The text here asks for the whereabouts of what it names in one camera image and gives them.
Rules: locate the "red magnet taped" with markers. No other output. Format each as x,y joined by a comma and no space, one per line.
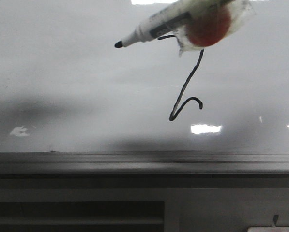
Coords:
212,21

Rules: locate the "white dry-erase marker black tip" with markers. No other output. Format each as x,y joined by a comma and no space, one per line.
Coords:
159,24

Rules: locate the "small white box red label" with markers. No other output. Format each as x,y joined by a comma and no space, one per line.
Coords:
268,229

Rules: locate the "white glossy whiteboard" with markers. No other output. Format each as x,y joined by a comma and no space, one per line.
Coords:
65,87

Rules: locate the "grey aluminium whiteboard tray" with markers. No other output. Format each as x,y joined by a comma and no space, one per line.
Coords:
140,163

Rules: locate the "small dark metal clip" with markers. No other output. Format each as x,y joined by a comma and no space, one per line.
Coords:
274,220

